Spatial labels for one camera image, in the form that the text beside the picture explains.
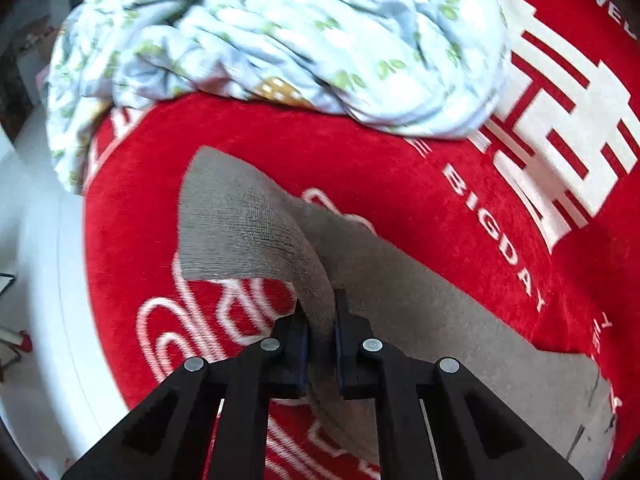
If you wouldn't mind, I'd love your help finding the red printed blanket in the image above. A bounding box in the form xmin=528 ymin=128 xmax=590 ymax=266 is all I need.
xmin=82 ymin=0 xmax=640 ymax=480

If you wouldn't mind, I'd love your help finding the grey knitted garment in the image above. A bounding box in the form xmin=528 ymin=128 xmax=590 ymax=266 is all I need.
xmin=177 ymin=146 xmax=617 ymax=466

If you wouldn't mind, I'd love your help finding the light floral quilt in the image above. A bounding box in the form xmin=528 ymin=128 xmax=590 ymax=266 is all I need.
xmin=45 ymin=0 xmax=514 ymax=196

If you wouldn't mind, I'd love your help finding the white red-tipped object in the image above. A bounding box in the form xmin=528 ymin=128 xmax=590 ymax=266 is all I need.
xmin=0 ymin=324 xmax=32 ymax=367

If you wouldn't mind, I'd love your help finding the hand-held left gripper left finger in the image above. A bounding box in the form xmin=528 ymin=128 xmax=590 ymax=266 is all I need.
xmin=60 ymin=299 xmax=311 ymax=480

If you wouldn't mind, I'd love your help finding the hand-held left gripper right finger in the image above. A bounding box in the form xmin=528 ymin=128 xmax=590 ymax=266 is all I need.
xmin=333 ymin=288 xmax=584 ymax=480

